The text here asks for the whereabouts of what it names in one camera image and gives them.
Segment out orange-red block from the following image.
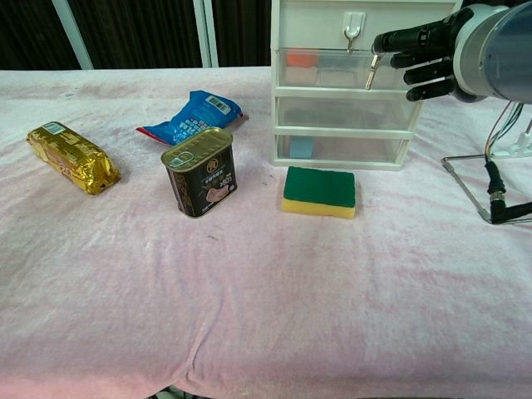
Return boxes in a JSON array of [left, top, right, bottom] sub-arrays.
[[286, 52, 320, 70]]

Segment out green yellow sponge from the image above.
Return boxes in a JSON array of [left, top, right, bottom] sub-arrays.
[[280, 165, 357, 219]]

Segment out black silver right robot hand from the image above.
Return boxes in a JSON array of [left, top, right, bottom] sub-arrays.
[[372, 4, 506, 104]]

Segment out blue-teal block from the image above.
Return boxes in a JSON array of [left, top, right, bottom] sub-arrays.
[[289, 139, 315, 159]]

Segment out black pleated curtain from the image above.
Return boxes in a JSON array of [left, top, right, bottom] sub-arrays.
[[0, 0, 273, 71]]

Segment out white frame post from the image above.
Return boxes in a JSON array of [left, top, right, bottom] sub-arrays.
[[193, 0, 219, 68], [52, 0, 95, 71]]

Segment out white plastic drawer organizer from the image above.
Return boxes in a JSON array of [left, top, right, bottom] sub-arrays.
[[269, 0, 465, 171]]

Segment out small metal key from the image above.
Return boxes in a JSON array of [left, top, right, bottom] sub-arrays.
[[364, 52, 382, 91]]

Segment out white rack clip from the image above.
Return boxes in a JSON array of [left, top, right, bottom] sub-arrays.
[[492, 131, 532, 157]]

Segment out black connector cable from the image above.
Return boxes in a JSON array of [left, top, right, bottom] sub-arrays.
[[484, 160, 532, 225]]

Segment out metal wire rack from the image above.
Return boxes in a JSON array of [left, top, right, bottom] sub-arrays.
[[441, 153, 532, 221]]

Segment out pink fleece table cloth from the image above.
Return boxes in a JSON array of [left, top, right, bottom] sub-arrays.
[[0, 66, 532, 399]]

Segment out black luncheon meat can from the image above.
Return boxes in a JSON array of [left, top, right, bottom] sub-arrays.
[[160, 126, 237, 219]]

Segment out gold foil snack package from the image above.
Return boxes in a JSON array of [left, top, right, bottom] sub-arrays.
[[27, 121, 122, 197]]

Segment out coloured thin wires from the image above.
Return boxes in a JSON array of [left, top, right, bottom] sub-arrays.
[[484, 101, 528, 158]]

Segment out blue snack bag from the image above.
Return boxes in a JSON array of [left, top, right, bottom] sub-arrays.
[[135, 90, 249, 147]]

